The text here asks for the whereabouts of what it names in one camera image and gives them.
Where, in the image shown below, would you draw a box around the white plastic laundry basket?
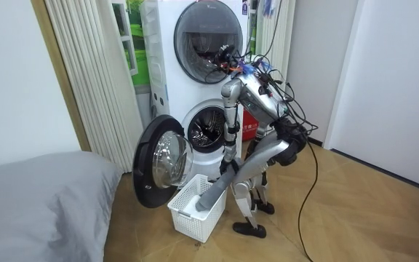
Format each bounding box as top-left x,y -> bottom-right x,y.
167,173 -> 228,244

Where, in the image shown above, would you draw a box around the robot body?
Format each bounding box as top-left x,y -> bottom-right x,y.
204,44 -> 319,167

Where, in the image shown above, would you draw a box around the white stacked washing machine tower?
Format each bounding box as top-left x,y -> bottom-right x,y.
140,0 -> 251,183

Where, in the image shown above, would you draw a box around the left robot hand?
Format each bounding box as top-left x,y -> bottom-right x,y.
219,156 -> 243,177

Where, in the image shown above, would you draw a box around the robot legs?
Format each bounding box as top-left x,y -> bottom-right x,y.
230,130 -> 292,239

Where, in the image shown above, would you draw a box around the black floor cable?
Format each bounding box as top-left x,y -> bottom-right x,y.
296,138 -> 320,262

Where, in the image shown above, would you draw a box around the grey cloth garment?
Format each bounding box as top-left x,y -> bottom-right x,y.
194,165 -> 240,213

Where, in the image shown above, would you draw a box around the white pleated curtain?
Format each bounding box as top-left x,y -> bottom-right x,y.
255,0 -> 297,87
44,0 -> 145,174

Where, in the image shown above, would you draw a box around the red box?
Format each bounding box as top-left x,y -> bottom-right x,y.
242,108 -> 260,143

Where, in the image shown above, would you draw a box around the grey bed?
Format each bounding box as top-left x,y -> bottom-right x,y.
0,151 -> 124,262

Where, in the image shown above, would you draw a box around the cable bundle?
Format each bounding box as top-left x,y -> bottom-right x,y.
245,0 -> 285,74

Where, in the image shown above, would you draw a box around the white cloth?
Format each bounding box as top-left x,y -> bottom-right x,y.
182,195 -> 200,216

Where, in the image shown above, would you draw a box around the open round washing machine door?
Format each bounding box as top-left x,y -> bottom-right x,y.
132,114 -> 195,209

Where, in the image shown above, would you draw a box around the green landscape wall poster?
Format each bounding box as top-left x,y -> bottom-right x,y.
111,0 -> 151,87

